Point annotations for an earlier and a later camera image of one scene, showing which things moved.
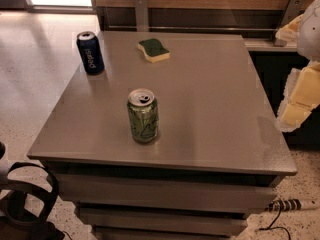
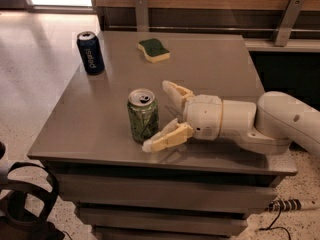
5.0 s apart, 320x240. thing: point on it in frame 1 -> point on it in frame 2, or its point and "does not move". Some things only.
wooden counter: x=255 y=11 does not move
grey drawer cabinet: x=165 y=136 does not move
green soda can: x=144 y=115 does not move
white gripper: x=310 y=30 -> x=203 y=116
